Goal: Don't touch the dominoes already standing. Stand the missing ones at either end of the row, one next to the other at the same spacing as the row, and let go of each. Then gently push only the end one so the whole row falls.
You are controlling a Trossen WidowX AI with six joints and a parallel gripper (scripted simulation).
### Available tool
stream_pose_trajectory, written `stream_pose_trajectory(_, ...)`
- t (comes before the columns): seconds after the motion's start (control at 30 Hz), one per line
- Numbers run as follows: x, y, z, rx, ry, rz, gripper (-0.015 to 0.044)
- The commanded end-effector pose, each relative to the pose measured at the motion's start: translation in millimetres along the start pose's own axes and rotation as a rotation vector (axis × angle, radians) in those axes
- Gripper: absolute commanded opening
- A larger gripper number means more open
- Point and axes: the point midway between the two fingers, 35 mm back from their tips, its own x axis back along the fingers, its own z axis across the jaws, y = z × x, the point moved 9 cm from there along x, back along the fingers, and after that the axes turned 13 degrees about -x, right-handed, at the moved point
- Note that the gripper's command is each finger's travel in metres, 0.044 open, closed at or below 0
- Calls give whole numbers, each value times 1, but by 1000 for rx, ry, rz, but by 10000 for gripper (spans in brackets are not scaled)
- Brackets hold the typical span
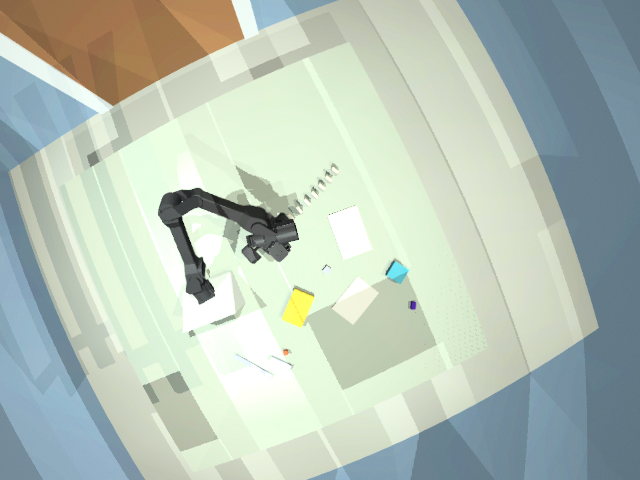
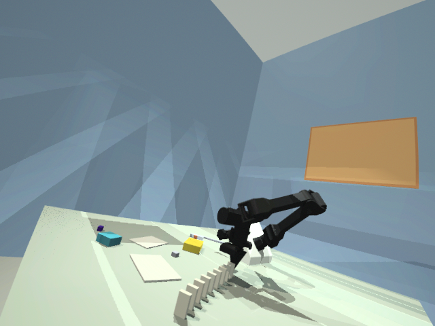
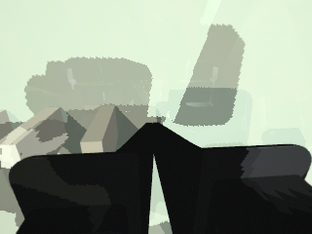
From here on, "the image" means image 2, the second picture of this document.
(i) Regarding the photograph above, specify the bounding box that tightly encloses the teal rectangular block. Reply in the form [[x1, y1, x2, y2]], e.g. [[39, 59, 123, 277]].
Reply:
[[96, 232, 122, 247]]

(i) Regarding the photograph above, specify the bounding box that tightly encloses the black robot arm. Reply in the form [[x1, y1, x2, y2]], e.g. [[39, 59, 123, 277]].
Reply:
[[216, 189, 327, 251]]

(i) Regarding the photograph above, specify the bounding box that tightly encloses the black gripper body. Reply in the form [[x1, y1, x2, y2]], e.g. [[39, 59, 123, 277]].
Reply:
[[220, 226, 252, 257]]

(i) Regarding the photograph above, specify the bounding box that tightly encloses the yellow rectangular block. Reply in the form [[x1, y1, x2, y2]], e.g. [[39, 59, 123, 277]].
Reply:
[[183, 238, 204, 254]]

